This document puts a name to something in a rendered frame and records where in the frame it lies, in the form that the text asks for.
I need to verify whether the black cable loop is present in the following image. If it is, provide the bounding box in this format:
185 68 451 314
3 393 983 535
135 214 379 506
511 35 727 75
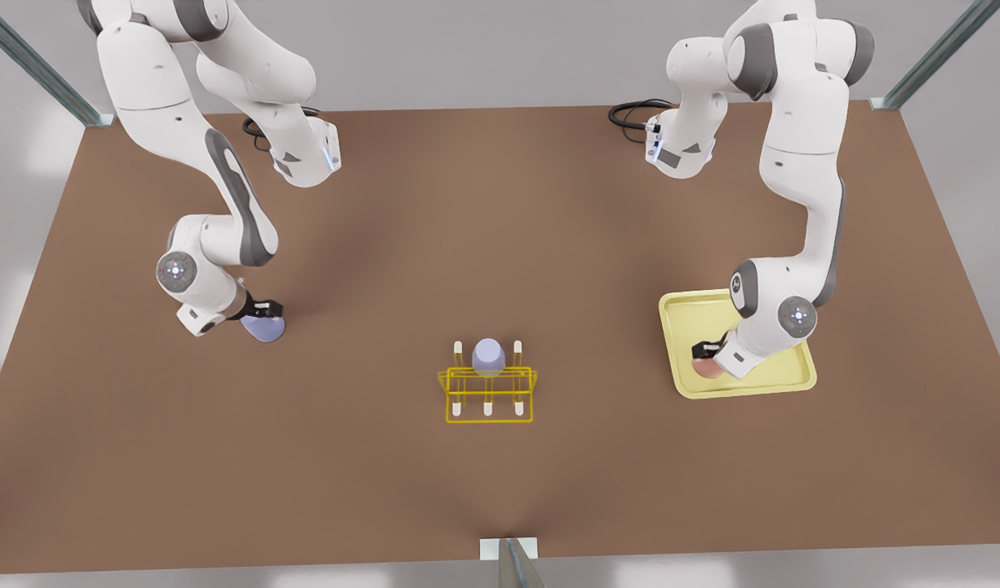
608 99 674 145
242 106 322 153

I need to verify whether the pale yellow tray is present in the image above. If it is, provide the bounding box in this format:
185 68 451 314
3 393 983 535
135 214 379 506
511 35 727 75
659 289 818 400

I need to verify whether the lavender cup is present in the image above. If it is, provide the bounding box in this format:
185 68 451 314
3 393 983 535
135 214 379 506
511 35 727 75
240 315 287 343
472 338 506 377

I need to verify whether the silver frame post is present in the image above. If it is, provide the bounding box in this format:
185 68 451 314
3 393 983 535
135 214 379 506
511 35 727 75
869 0 1000 111
479 537 547 588
0 0 115 128

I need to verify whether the yellow wire cup rack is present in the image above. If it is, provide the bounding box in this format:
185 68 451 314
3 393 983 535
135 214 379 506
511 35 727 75
438 341 539 424

